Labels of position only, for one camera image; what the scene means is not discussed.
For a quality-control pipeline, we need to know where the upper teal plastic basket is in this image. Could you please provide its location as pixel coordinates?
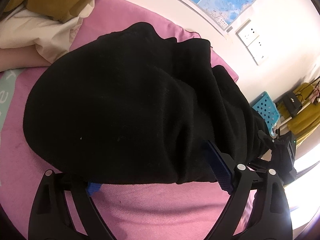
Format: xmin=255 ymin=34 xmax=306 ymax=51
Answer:
xmin=251 ymin=91 xmax=280 ymax=136

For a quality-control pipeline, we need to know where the plush toy on rack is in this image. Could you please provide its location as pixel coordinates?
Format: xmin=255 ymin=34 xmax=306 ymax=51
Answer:
xmin=309 ymin=85 xmax=320 ymax=103

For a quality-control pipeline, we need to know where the black handbag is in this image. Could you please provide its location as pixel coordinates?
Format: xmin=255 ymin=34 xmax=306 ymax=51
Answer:
xmin=282 ymin=92 xmax=303 ymax=118

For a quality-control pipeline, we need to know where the white coat rack pole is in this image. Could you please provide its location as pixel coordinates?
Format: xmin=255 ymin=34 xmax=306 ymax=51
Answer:
xmin=276 ymin=100 xmax=311 ymax=129

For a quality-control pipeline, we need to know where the cream beige garment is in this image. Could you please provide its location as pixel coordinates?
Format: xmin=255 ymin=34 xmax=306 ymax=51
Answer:
xmin=1 ymin=0 xmax=95 ymax=63

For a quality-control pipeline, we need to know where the mustard yellow hanging sweater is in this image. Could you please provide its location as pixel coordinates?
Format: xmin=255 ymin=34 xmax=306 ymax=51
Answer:
xmin=276 ymin=82 xmax=319 ymax=146

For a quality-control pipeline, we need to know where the black coat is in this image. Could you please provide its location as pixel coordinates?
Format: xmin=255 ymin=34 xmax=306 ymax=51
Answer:
xmin=23 ymin=22 xmax=267 ymax=185

